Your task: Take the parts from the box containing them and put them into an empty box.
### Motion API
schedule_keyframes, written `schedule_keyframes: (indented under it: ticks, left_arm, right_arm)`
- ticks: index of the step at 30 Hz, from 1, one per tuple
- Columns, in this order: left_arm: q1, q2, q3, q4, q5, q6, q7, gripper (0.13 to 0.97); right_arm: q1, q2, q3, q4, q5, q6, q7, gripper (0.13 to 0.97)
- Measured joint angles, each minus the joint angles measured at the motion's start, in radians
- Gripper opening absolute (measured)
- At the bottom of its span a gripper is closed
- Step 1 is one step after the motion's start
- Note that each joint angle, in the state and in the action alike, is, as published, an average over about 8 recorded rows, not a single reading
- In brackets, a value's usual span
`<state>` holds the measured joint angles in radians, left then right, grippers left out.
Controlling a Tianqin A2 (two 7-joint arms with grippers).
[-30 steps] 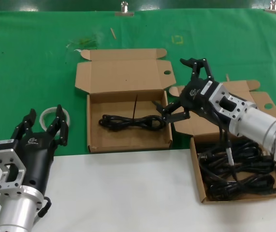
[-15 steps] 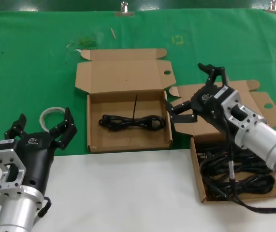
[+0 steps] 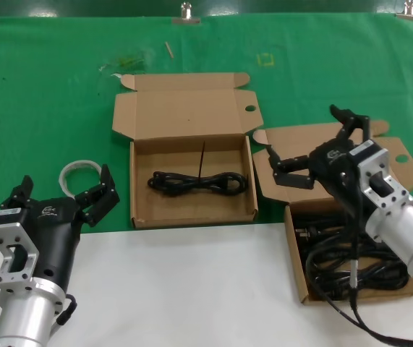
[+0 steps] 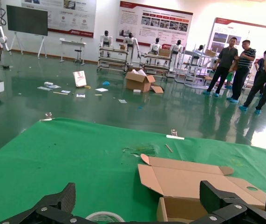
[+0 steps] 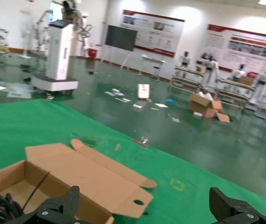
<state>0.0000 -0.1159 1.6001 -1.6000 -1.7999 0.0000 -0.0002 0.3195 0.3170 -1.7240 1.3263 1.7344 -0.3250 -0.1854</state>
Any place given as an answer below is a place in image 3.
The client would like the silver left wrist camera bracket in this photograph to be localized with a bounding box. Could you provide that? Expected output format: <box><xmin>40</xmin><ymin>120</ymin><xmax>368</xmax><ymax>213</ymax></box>
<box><xmin>0</xmin><ymin>222</ymin><xmax>40</xmax><ymax>293</ymax></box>

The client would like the pile of black power cables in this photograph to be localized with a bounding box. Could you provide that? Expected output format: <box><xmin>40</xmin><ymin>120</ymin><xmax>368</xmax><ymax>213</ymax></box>
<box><xmin>294</xmin><ymin>213</ymin><xmax>409</xmax><ymax>301</ymax></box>

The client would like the open cardboard box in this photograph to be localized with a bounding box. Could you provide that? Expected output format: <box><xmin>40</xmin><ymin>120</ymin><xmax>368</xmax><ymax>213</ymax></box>
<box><xmin>111</xmin><ymin>71</ymin><xmax>264</xmax><ymax>229</ymax></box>
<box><xmin>252</xmin><ymin>119</ymin><xmax>413</xmax><ymax>307</ymax></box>

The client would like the clear tape roll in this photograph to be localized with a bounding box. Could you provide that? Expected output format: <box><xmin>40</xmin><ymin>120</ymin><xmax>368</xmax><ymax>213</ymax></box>
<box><xmin>59</xmin><ymin>159</ymin><xmax>104</xmax><ymax>198</ymax></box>

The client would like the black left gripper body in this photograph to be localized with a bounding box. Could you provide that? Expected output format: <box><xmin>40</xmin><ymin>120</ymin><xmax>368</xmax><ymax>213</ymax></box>
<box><xmin>0</xmin><ymin>197</ymin><xmax>85</xmax><ymax>291</ymax></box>

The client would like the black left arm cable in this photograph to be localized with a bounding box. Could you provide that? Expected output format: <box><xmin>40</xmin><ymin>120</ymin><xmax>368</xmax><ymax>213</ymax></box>
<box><xmin>56</xmin><ymin>293</ymin><xmax>79</xmax><ymax>335</ymax></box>

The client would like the clear plastic wrapper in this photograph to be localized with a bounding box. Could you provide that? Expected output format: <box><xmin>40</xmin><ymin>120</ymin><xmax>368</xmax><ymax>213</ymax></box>
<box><xmin>98</xmin><ymin>48</ymin><xmax>153</xmax><ymax>79</ymax></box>

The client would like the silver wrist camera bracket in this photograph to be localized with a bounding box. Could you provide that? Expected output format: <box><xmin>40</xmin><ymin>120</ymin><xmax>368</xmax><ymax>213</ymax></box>
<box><xmin>348</xmin><ymin>139</ymin><xmax>413</xmax><ymax>242</ymax></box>
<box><xmin>0</xmin><ymin>222</ymin><xmax>40</xmax><ymax>293</ymax></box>

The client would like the black cable with silver connector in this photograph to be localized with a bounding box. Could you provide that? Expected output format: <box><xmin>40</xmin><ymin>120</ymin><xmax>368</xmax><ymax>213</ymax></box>
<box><xmin>305</xmin><ymin>202</ymin><xmax>413</xmax><ymax>344</ymax></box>

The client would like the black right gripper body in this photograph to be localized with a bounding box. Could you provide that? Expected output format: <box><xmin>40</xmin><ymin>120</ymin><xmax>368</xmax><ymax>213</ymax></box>
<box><xmin>309</xmin><ymin>139</ymin><xmax>369</xmax><ymax>226</ymax></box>

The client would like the silver binder clip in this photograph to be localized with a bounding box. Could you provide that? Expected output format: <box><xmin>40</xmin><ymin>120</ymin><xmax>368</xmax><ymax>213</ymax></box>
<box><xmin>171</xmin><ymin>1</ymin><xmax>202</xmax><ymax>25</ymax></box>
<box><xmin>396</xmin><ymin>0</ymin><xmax>413</xmax><ymax>22</ymax></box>

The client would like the black power cable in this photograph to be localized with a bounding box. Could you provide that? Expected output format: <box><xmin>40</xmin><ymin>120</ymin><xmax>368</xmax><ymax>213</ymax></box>
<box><xmin>146</xmin><ymin>141</ymin><xmax>250</xmax><ymax>199</ymax></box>

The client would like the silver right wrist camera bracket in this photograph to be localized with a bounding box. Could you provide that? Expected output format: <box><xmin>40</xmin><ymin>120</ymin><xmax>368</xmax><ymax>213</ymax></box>
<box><xmin>348</xmin><ymin>139</ymin><xmax>413</xmax><ymax>242</ymax></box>

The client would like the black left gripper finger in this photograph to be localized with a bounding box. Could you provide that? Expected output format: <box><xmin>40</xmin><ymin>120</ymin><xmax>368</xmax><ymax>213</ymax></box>
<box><xmin>2</xmin><ymin>175</ymin><xmax>35</xmax><ymax>210</ymax></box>
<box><xmin>74</xmin><ymin>164</ymin><xmax>121</xmax><ymax>228</ymax></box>

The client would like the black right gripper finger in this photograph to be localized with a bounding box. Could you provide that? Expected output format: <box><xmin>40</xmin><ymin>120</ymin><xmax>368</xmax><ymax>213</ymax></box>
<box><xmin>266</xmin><ymin>143</ymin><xmax>316</xmax><ymax>191</ymax></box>
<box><xmin>329</xmin><ymin>104</ymin><xmax>373</xmax><ymax>145</ymax></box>

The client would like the green table cloth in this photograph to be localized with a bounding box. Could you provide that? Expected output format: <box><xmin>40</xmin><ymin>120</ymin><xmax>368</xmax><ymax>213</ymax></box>
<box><xmin>0</xmin><ymin>12</ymin><xmax>413</xmax><ymax>241</ymax></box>

